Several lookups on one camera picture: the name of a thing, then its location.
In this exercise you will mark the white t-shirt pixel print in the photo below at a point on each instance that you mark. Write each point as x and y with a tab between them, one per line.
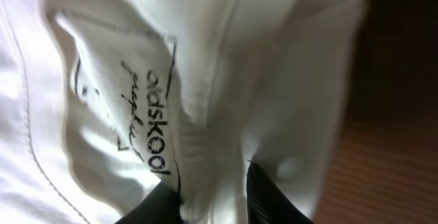
101	100

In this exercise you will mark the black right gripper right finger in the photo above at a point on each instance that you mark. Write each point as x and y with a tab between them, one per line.
266	204

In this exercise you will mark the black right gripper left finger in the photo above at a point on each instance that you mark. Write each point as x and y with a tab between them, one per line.
161	206

